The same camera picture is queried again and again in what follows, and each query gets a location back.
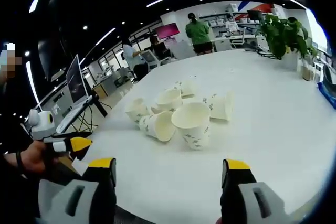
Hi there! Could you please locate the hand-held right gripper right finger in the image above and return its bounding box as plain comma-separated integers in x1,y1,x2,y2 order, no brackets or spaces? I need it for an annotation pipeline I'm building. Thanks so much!
219,158,292,224

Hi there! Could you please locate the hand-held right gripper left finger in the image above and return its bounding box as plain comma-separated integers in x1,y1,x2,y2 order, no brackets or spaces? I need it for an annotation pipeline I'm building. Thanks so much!
36,157,118,224

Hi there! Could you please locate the pile of white paper cups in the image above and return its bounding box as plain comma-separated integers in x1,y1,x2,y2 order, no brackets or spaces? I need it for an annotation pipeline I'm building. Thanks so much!
124,79,235,151

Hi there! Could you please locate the person's left hand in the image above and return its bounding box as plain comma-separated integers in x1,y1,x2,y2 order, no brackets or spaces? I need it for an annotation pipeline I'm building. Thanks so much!
19,139,76,175

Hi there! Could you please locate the black wristband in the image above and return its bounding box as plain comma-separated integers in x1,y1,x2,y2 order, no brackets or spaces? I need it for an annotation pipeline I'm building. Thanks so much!
15,150,24,170

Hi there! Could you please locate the open silver laptop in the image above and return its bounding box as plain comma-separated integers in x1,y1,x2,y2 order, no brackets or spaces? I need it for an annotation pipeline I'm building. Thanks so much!
55,54,94,133

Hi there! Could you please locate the white table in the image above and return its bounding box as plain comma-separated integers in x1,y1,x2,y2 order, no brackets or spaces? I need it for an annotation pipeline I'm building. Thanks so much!
71,48,336,224

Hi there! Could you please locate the white kiosk stand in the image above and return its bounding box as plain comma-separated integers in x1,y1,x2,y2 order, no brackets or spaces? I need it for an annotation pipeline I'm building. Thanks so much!
140,49,162,73

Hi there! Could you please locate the straight ceiling light strip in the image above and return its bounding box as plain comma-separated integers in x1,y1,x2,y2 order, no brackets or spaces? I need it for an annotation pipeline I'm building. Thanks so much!
94,27,117,47

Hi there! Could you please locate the blue and black bag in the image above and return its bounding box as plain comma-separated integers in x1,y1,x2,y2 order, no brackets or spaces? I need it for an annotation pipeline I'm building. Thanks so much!
317,63,336,110

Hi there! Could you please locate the clear glass jar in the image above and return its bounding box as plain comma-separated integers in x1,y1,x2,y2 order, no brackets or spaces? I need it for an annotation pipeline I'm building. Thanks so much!
301,57,316,81

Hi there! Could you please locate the white plant pot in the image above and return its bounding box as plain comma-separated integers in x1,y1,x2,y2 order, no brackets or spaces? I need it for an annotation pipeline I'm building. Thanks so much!
281,50,300,72

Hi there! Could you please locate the pink screen monitor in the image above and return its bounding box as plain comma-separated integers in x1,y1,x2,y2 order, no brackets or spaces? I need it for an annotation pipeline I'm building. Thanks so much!
156,23,181,40

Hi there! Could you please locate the green potted plant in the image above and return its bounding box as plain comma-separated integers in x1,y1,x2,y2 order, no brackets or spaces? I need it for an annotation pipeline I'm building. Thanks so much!
259,13,317,61

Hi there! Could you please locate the white storage shelf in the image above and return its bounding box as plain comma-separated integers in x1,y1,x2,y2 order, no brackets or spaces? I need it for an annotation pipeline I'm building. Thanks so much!
202,3,263,37

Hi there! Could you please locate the black computer monitor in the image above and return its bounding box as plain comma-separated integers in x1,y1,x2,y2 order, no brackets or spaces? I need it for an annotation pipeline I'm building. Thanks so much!
247,9,264,22

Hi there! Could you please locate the black cables bundle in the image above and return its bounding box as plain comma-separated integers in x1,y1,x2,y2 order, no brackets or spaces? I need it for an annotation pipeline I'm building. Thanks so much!
70,103,113,133

